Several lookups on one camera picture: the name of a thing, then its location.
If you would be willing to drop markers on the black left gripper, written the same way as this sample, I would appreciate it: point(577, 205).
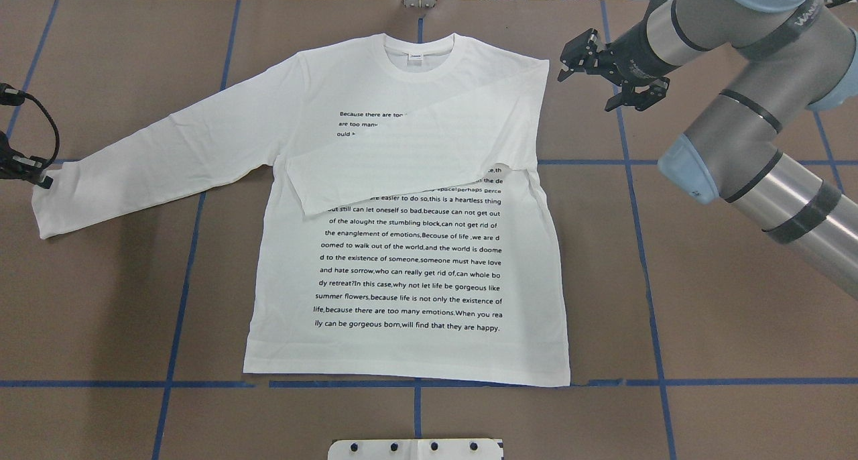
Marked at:
point(15, 163)

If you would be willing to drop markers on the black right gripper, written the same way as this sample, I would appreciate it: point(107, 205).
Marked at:
point(635, 55)

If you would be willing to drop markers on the white long-sleeve printed t-shirt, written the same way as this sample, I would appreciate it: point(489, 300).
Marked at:
point(406, 232)

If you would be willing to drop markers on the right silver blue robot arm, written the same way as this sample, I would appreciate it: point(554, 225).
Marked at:
point(799, 56)

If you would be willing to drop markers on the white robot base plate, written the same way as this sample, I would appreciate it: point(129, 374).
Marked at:
point(464, 448)

